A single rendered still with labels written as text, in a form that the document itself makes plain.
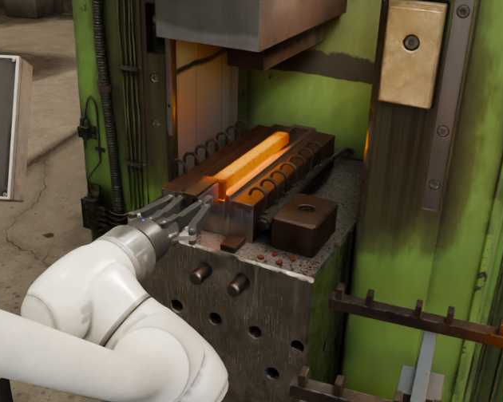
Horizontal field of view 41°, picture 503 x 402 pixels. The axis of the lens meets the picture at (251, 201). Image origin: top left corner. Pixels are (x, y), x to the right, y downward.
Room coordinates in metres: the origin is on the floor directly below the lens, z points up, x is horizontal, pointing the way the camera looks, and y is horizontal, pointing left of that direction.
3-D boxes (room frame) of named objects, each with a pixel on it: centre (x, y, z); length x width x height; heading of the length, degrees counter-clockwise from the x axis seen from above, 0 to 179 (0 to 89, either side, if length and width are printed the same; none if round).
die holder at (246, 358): (1.29, -0.06, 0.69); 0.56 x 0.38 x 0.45; 154
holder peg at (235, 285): (1.00, 0.02, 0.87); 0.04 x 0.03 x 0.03; 154
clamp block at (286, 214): (1.10, -0.10, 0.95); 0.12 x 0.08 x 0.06; 154
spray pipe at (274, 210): (1.22, -0.09, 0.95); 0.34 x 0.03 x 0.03; 154
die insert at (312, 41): (1.33, -0.05, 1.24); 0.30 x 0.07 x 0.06; 154
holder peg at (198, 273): (1.03, 0.09, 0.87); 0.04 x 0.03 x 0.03; 154
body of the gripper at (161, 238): (0.92, 0.16, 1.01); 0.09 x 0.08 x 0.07; 154
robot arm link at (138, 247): (0.86, 0.19, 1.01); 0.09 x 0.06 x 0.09; 64
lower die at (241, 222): (1.31, -0.01, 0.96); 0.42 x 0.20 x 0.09; 154
